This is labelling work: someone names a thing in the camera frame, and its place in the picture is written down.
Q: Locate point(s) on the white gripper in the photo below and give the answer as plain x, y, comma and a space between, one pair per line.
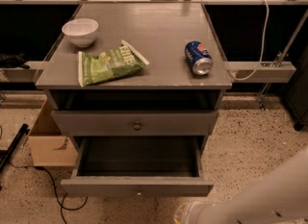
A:
194, 212

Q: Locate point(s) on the grey drawer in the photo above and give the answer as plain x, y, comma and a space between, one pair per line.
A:
135, 123
138, 166

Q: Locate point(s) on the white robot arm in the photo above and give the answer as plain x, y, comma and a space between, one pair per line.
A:
280, 196

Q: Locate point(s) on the grey drawer cabinet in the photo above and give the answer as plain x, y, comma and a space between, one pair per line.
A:
160, 32

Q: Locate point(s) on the grey top drawer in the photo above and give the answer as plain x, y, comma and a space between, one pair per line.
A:
135, 123

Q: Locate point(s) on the cardboard box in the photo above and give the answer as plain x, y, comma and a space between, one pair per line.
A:
49, 147

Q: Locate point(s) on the blue soda can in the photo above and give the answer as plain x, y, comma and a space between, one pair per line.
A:
198, 58

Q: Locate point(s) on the green chip bag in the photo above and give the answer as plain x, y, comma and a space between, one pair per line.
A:
113, 64

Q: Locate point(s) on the black bar on floor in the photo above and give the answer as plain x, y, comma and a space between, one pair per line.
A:
5, 154

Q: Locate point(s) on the white ceramic bowl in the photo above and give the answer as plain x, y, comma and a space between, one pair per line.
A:
81, 32

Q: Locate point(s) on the black object on rail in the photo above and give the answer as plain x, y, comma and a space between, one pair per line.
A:
12, 61

